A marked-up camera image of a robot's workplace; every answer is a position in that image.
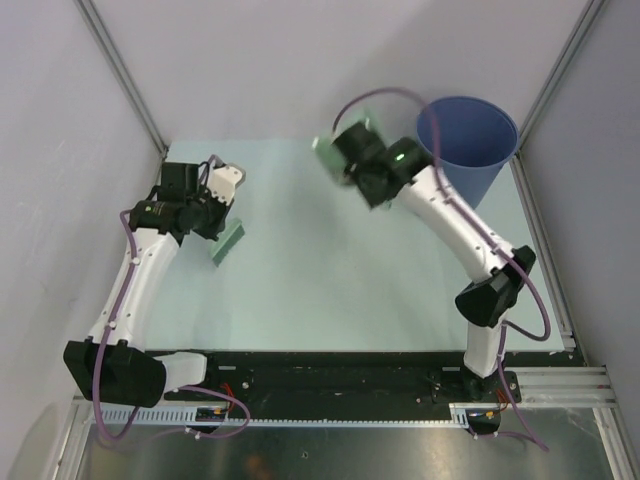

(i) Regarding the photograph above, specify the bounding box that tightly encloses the small green hand brush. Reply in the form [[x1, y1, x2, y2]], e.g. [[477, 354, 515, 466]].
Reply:
[[210, 218, 245, 267]]

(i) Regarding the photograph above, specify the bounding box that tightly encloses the green plastic dustpan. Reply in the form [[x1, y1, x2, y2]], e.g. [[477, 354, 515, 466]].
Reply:
[[312, 110, 393, 209]]

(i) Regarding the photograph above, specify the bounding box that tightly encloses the blue plastic waste bin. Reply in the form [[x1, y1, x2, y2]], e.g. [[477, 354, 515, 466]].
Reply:
[[416, 96, 520, 208]]

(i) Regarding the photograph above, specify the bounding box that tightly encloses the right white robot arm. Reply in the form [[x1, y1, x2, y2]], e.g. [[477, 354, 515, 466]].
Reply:
[[330, 121, 524, 401]]

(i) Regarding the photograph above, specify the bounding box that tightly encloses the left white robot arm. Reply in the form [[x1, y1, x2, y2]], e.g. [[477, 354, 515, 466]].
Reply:
[[63, 157, 245, 408]]

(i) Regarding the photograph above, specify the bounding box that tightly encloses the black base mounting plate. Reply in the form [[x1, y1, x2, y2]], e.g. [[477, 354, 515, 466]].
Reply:
[[147, 349, 586, 421]]

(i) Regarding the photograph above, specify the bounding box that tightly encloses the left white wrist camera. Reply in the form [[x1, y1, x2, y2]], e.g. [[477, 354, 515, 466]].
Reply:
[[207, 164, 246, 206]]

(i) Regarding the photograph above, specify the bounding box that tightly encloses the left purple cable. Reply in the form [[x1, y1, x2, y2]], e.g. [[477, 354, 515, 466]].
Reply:
[[92, 154, 251, 444]]

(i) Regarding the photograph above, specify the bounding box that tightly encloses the purple cable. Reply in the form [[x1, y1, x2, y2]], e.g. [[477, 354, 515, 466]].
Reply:
[[332, 88, 554, 452], [92, 154, 251, 444]]

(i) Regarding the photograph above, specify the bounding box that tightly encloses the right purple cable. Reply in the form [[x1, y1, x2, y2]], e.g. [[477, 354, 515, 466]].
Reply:
[[332, 88, 554, 452]]

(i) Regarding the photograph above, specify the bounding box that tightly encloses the left aluminium frame post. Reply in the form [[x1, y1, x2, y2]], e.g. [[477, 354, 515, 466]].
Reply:
[[73, 0, 169, 160]]

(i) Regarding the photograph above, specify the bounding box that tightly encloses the aluminium frame post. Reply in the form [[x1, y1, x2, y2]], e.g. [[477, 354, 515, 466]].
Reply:
[[73, 0, 169, 160], [513, 0, 608, 149]]

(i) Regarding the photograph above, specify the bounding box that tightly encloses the grey slotted cable duct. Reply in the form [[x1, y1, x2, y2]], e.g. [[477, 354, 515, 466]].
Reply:
[[99, 402, 501, 429]]

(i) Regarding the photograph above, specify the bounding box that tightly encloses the right aluminium frame post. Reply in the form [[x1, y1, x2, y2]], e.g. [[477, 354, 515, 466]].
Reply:
[[513, 0, 608, 149]]

